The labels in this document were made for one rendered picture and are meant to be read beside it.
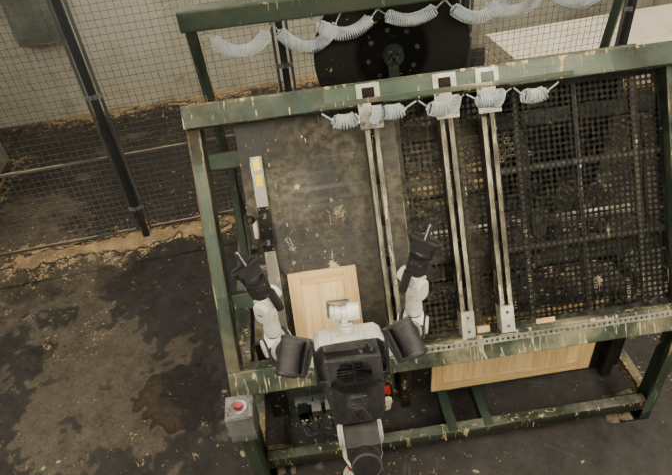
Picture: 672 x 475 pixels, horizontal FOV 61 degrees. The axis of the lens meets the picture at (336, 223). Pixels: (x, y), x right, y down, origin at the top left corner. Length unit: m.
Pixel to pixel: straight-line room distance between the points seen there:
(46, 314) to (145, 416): 1.36
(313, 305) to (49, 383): 2.24
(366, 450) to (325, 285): 0.77
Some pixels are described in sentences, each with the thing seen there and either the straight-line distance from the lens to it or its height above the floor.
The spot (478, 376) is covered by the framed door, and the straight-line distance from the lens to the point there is 3.33.
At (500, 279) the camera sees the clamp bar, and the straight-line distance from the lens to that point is 2.68.
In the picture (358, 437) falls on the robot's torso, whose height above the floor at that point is 1.08.
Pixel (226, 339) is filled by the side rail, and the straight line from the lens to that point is 2.64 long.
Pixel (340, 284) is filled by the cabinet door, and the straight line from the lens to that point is 2.59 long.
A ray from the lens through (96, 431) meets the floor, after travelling 3.93.
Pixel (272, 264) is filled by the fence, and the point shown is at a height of 1.30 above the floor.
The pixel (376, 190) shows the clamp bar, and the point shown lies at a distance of 2.48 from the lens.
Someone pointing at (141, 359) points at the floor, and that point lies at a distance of 4.16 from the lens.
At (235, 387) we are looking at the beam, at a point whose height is 0.85.
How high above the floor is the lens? 3.00
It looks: 39 degrees down
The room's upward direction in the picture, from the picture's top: 6 degrees counter-clockwise
